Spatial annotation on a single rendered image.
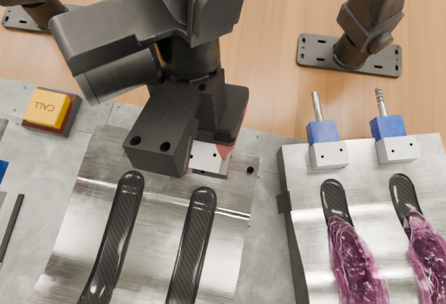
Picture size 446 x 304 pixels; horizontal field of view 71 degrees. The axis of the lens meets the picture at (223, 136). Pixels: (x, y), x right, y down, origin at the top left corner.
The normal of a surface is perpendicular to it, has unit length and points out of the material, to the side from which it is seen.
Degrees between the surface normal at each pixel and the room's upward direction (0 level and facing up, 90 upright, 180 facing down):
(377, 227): 26
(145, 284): 11
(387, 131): 0
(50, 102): 0
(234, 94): 22
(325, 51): 0
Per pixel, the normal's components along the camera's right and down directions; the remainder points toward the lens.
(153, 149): -0.05, -0.61
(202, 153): -0.18, -0.16
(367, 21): -0.86, 0.51
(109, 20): 0.12, -0.36
